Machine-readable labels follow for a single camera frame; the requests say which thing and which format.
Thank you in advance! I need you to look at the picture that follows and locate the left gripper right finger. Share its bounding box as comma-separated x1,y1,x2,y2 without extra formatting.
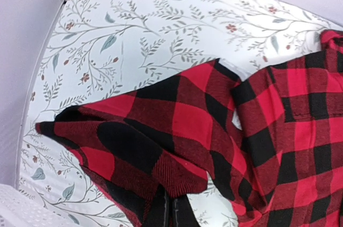
171,196,200,227

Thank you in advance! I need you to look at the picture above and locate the white plastic basket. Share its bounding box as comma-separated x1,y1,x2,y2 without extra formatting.
1,184,58,226

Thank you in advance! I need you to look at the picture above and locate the red black plaid shirt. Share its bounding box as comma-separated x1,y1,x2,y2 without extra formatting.
35,30,342,226

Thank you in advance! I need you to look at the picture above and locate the floral table cloth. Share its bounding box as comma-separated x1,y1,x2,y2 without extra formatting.
19,0,342,226

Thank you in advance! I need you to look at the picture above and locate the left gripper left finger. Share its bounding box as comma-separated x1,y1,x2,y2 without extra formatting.
143,185,172,227

